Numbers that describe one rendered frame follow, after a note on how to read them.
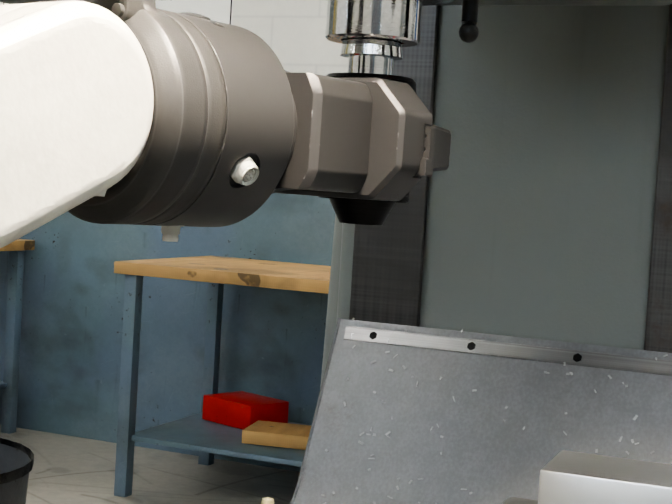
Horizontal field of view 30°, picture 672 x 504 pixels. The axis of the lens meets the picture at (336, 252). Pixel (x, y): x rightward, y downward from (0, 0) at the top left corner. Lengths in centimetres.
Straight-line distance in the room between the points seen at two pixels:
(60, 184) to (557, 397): 61
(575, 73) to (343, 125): 46
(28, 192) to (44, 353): 552
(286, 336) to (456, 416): 433
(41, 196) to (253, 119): 12
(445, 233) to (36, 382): 503
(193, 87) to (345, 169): 10
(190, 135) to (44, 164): 8
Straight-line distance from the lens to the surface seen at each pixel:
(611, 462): 62
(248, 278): 444
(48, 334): 590
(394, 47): 63
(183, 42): 49
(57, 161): 42
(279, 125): 51
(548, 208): 99
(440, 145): 63
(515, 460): 96
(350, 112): 55
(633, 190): 98
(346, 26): 62
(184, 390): 555
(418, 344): 101
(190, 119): 48
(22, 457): 271
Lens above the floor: 121
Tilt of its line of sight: 3 degrees down
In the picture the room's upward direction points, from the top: 3 degrees clockwise
